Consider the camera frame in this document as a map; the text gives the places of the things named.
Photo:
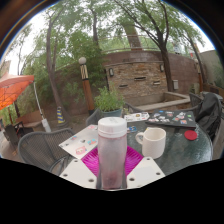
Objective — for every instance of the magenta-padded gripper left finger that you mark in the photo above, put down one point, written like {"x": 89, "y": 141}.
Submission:
{"x": 78, "y": 173}

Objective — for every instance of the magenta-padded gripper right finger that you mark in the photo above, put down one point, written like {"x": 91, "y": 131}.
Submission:
{"x": 145, "y": 171}

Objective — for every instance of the pink bottle with white cap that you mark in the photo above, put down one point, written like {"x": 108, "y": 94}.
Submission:
{"x": 112, "y": 150}

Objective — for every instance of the silver laptop with stickers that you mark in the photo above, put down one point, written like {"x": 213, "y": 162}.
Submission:
{"x": 80, "y": 143}

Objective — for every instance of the white mug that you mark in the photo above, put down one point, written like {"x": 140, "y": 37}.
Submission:
{"x": 153, "y": 142}

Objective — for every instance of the small colourful sticker card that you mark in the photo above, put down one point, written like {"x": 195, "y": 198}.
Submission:
{"x": 131, "y": 128}

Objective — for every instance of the grey mesh patio chair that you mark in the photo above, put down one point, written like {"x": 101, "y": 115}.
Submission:
{"x": 94, "y": 117}
{"x": 195, "y": 100}
{"x": 36, "y": 146}

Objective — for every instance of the white sticker sheet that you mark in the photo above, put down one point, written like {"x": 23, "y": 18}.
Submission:
{"x": 136, "y": 116}

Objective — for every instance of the flat round red coaster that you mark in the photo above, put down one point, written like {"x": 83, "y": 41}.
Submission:
{"x": 190, "y": 135}

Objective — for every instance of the black laptop with stickers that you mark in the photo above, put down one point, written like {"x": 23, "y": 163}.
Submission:
{"x": 171, "y": 119}

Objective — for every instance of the striped traffic cone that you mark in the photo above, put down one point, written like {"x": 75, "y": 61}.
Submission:
{"x": 60, "y": 116}

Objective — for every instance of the potted green plant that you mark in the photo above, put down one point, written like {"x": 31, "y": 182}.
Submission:
{"x": 108, "y": 100}

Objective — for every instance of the black backpack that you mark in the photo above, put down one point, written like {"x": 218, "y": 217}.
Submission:
{"x": 210, "y": 115}

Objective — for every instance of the orange patio umbrella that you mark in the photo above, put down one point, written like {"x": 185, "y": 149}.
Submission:
{"x": 15, "y": 90}

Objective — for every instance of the wooden globe lamp post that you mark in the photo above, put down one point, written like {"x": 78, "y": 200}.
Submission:
{"x": 86, "y": 86}

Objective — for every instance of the grey wall box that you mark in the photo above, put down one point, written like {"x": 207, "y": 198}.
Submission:
{"x": 175, "y": 84}

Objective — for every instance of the black wall lamp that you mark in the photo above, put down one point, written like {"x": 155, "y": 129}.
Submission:
{"x": 161, "y": 67}
{"x": 111, "y": 72}

